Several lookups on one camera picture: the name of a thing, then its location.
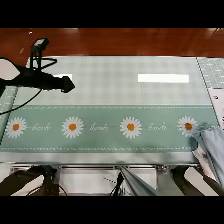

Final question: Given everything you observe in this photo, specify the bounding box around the silver frame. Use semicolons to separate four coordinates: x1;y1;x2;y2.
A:
0;86;224;197

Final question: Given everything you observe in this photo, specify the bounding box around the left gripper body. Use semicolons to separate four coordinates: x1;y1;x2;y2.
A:
45;74;76;94

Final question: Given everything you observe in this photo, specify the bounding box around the pale blue garment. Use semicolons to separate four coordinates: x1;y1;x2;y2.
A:
190;123;224;188

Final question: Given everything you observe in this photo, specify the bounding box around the black cable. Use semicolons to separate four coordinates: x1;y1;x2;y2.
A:
0;87;44;116

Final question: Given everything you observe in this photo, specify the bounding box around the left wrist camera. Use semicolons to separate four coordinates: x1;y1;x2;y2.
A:
29;37;58;70

